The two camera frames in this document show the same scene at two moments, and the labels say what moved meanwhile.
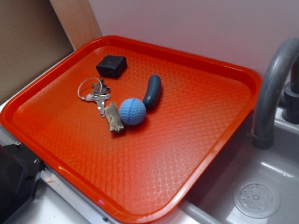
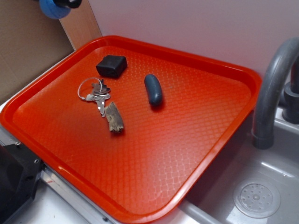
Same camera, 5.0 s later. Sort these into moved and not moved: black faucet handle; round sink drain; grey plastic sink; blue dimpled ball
Moved: blue dimpled ball
Not moved: grey plastic sink; round sink drain; black faucet handle
